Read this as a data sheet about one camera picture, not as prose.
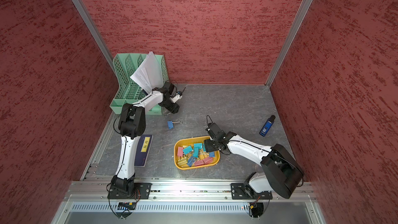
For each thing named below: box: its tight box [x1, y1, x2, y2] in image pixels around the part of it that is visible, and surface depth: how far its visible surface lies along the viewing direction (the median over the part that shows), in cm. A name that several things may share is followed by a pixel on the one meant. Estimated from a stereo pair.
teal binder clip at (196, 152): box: [192, 146, 200, 158], surface depth 85 cm
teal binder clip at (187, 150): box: [182, 145, 194, 155], surface depth 85 cm
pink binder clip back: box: [194, 159, 205, 167], surface depth 83 cm
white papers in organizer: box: [130, 50, 164, 94], surface depth 97 cm
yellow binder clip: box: [177, 156, 188, 166], surface depth 83 cm
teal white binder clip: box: [193, 143, 203, 151], surface depth 89 cm
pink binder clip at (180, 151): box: [177, 146, 184, 157], surface depth 85 cm
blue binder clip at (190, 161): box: [186, 156, 196, 167], surface depth 83 cm
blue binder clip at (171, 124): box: [166, 120, 183, 130], surface depth 99 cm
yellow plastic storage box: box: [173, 135, 221, 171], surface depth 85 cm
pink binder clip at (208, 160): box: [202, 157, 213, 165], surface depth 83 cm
